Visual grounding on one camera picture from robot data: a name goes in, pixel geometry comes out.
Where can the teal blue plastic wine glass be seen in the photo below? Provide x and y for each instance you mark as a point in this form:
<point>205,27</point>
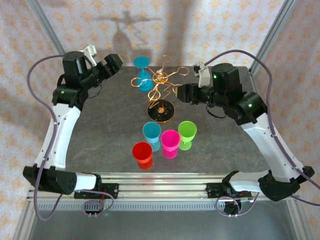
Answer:
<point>142,62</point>

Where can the green plastic wine glass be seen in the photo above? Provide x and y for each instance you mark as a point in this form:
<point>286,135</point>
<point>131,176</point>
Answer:
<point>187,131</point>

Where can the pink plastic wine glass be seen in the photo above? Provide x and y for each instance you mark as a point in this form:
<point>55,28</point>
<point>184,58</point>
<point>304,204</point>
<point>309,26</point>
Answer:
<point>170,140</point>

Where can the light blue plastic wine glass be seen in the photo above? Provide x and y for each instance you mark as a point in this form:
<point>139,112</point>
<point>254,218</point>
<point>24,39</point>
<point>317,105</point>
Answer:
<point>151,132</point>

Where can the red plastic wine glass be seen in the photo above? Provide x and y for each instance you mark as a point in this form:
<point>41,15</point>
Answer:
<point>142,152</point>

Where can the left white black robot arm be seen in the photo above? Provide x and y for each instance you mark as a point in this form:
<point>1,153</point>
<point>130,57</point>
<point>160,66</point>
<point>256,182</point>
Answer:
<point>60,135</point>

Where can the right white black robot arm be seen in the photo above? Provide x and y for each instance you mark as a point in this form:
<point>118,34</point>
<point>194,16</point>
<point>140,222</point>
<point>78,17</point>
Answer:
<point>270,150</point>

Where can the aluminium table side rail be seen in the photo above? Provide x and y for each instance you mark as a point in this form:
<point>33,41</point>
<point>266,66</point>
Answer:
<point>252,77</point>

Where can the aluminium frame post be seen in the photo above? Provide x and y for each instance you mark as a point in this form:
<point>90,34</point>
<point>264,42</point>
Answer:
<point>53,37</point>
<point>270,37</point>

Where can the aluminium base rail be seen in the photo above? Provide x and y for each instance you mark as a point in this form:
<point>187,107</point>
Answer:
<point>162,187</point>

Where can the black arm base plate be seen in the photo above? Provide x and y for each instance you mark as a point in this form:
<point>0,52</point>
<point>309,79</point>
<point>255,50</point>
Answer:
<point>213,191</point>
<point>111,191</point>

